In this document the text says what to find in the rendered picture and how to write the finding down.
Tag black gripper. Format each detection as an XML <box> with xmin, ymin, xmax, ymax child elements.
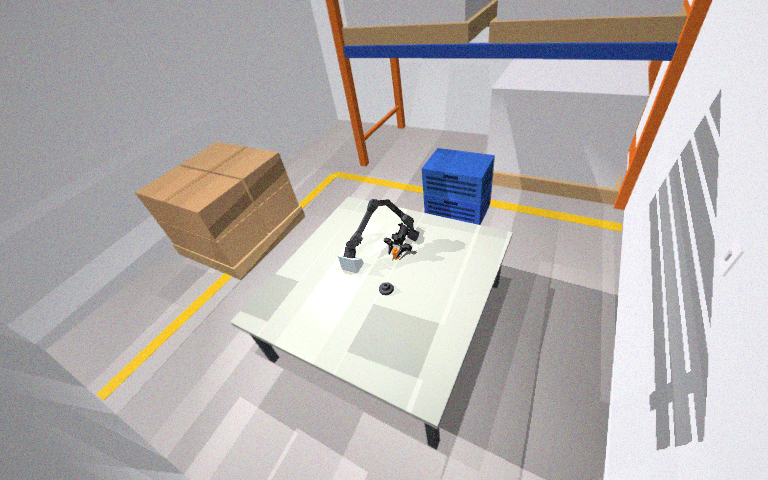
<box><xmin>383</xmin><ymin>232</ymin><xmax>412</xmax><ymax>258</ymax></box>

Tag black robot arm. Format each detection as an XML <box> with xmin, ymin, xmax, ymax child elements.
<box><xmin>343</xmin><ymin>199</ymin><xmax>420</xmax><ymax>258</ymax></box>

